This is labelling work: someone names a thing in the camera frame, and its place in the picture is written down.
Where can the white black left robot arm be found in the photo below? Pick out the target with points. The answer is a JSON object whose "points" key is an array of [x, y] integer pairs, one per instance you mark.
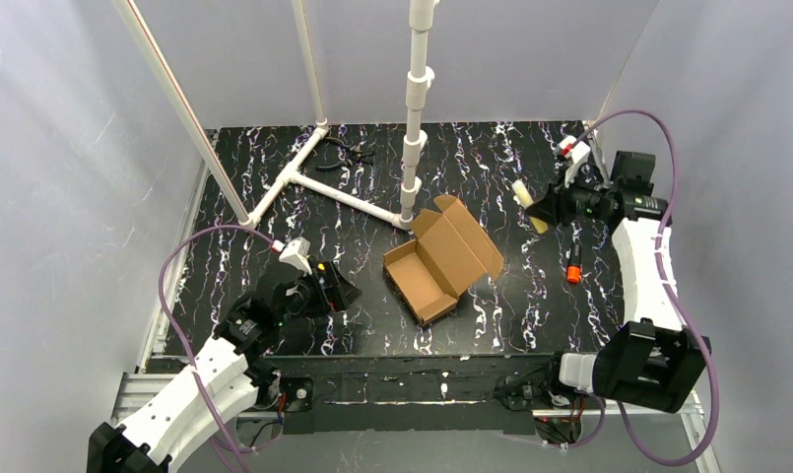
{"points": [[229, 375]]}

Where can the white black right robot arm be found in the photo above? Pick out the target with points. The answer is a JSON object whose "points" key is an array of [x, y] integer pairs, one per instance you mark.
{"points": [[653, 361]]}

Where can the white PVC pipe frame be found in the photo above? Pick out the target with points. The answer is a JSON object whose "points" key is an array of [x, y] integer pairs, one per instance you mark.
{"points": [[419, 81]]}

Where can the red orange handled tool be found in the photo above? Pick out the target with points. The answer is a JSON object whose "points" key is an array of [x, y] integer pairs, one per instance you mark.
{"points": [[573, 267]]}

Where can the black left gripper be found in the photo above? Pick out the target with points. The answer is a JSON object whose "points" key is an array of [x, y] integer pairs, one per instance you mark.
{"points": [[321, 288]]}

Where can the yellow handled tool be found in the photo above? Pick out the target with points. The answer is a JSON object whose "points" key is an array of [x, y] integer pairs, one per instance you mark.
{"points": [[526, 201]]}

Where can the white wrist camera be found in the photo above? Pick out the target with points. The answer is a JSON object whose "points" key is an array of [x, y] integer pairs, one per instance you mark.
{"points": [[295, 253], [573, 154]]}

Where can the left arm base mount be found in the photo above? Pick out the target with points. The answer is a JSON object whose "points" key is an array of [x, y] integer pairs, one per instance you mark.
{"points": [[289, 394]]}

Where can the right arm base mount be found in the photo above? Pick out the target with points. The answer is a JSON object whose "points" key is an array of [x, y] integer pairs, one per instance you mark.
{"points": [[537, 389]]}

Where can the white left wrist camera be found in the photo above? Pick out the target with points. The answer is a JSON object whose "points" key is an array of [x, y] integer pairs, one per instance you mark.
{"points": [[295, 253]]}

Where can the black pliers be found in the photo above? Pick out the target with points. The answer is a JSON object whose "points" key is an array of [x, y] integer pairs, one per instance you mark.
{"points": [[354, 155]]}

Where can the brown cardboard box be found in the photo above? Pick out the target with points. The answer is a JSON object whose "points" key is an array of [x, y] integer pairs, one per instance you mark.
{"points": [[449, 253]]}

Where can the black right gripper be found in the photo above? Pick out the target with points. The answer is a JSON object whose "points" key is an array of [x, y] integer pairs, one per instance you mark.
{"points": [[563, 205]]}

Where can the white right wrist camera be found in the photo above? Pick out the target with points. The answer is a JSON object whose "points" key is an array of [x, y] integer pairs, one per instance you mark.
{"points": [[573, 154]]}

